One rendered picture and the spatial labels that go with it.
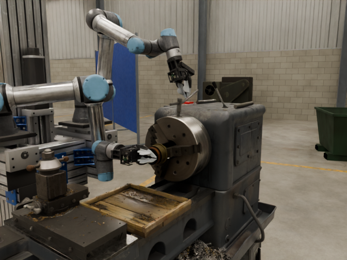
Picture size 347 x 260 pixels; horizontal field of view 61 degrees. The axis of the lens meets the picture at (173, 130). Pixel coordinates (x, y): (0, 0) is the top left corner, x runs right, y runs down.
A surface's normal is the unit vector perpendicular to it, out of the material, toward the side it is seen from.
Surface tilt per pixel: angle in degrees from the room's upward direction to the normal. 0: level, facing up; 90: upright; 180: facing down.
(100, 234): 0
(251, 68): 90
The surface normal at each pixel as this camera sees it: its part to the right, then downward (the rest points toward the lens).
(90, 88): 0.48, 0.14
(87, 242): 0.00, -0.99
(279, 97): -0.43, 0.15
